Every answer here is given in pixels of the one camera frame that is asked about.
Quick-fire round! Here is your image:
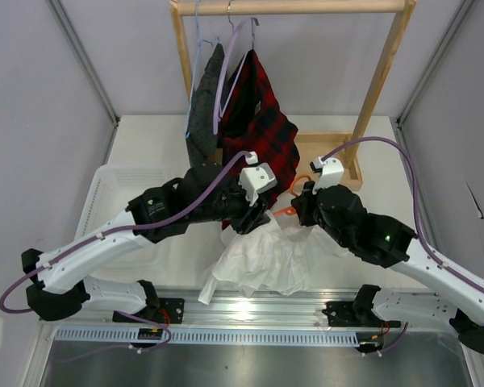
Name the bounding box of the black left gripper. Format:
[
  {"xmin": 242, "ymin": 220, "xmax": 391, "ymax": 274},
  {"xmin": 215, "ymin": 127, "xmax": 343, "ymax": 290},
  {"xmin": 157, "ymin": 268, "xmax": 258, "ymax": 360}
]
[{"xmin": 190, "ymin": 172, "xmax": 270, "ymax": 235}]

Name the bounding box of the orange hanger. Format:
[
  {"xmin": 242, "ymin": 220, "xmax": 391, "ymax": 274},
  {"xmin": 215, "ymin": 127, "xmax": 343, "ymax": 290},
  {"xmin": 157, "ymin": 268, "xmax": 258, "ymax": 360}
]
[{"xmin": 273, "ymin": 174, "xmax": 312, "ymax": 217}]

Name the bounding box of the white pleated skirt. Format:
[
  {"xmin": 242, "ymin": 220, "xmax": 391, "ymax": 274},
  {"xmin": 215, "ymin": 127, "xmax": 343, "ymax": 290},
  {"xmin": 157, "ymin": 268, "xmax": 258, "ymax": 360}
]
[{"xmin": 198, "ymin": 212, "xmax": 349, "ymax": 305}]

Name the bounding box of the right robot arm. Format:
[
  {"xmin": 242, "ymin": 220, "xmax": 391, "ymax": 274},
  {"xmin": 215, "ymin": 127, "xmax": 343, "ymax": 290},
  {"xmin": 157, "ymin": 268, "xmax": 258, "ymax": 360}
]
[{"xmin": 291, "ymin": 183, "xmax": 484, "ymax": 355}]

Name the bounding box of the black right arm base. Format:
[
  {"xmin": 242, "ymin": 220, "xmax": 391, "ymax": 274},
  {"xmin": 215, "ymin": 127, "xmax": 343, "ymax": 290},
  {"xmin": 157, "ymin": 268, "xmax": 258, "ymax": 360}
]
[{"xmin": 321, "ymin": 300, "xmax": 382, "ymax": 327}]

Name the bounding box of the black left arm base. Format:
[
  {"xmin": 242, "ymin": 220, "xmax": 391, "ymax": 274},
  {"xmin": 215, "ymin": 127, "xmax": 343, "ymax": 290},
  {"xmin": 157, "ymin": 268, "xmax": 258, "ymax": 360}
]
[{"xmin": 112, "ymin": 298, "xmax": 186, "ymax": 324}]

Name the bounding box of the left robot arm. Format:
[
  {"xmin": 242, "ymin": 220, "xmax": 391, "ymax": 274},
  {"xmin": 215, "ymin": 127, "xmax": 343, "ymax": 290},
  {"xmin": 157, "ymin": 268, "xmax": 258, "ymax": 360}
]
[{"xmin": 21, "ymin": 163, "xmax": 277, "ymax": 323}]

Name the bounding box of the light blue hanger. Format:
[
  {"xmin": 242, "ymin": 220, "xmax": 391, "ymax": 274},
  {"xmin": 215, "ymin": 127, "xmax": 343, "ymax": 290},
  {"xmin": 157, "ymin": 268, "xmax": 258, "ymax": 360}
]
[{"xmin": 184, "ymin": 0, "xmax": 220, "ymax": 139}]

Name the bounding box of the purple hanger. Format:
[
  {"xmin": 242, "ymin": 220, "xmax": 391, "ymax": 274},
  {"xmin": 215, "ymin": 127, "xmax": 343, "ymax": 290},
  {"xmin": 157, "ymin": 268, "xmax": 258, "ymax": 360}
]
[{"xmin": 213, "ymin": 0, "xmax": 260, "ymax": 136}]

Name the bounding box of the wooden clothes rack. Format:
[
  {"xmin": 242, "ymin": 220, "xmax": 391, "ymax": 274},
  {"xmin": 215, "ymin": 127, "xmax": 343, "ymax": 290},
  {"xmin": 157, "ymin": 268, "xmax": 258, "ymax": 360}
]
[{"xmin": 169, "ymin": 0, "xmax": 418, "ymax": 194}]

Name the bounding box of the dark grey dotted garment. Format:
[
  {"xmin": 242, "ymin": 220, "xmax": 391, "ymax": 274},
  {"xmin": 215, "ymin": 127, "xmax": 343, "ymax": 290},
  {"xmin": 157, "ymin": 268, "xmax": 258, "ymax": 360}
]
[{"xmin": 186, "ymin": 44, "xmax": 224, "ymax": 167}]

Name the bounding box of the red black plaid garment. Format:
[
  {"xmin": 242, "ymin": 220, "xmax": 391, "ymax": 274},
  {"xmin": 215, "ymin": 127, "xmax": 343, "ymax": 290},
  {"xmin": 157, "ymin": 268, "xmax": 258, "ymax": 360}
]
[{"xmin": 217, "ymin": 48, "xmax": 301, "ymax": 231}]

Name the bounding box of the white plastic basket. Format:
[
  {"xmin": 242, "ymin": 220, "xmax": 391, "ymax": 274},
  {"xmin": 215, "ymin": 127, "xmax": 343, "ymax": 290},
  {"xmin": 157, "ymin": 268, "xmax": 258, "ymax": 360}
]
[{"xmin": 75, "ymin": 164, "xmax": 177, "ymax": 269}]

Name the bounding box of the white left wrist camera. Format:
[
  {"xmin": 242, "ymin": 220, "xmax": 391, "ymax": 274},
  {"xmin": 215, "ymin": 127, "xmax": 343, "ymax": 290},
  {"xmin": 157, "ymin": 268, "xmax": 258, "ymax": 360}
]
[{"xmin": 238, "ymin": 152, "xmax": 277, "ymax": 206}]

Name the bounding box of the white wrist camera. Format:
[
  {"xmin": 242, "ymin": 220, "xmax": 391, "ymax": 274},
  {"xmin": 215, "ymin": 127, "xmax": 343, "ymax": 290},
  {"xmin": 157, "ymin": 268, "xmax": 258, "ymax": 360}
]
[
  {"xmin": 238, "ymin": 152, "xmax": 277, "ymax": 206},
  {"xmin": 310, "ymin": 156, "xmax": 344, "ymax": 194}
]

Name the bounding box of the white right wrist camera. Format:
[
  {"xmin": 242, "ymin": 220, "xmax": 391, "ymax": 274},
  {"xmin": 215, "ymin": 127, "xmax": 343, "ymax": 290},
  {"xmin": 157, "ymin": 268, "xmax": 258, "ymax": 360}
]
[{"xmin": 310, "ymin": 156, "xmax": 344, "ymax": 194}]

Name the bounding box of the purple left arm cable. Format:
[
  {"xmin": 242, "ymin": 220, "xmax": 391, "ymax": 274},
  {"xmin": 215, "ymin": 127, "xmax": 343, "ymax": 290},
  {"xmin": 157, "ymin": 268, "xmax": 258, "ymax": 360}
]
[{"xmin": 0, "ymin": 151, "xmax": 259, "ymax": 356}]

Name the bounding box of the aluminium mounting rail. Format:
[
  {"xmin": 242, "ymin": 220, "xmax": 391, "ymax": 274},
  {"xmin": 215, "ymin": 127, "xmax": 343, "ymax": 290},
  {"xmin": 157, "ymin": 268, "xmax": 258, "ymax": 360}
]
[{"xmin": 38, "ymin": 288, "xmax": 479, "ymax": 332}]

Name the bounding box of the slotted cable duct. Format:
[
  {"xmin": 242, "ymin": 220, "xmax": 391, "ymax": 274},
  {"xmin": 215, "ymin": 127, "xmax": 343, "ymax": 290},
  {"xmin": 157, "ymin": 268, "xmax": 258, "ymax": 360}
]
[{"xmin": 55, "ymin": 325, "xmax": 359, "ymax": 347}]

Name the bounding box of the aluminium frame post right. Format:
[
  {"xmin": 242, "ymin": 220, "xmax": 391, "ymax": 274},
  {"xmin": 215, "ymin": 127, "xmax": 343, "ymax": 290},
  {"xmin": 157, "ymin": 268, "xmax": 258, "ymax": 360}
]
[{"xmin": 395, "ymin": 0, "xmax": 477, "ymax": 129}]

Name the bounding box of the aluminium frame post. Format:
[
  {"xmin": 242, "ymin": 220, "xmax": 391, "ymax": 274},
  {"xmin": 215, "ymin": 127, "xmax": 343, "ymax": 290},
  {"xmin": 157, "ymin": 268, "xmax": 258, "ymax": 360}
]
[
  {"xmin": 395, "ymin": 0, "xmax": 477, "ymax": 129},
  {"xmin": 46, "ymin": 0, "xmax": 119, "ymax": 127}
]

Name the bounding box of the aluminium frame post left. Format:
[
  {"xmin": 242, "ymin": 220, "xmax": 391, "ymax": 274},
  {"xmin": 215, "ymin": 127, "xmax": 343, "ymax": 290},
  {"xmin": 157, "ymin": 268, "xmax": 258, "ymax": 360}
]
[{"xmin": 46, "ymin": 0, "xmax": 119, "ymax": 127}]

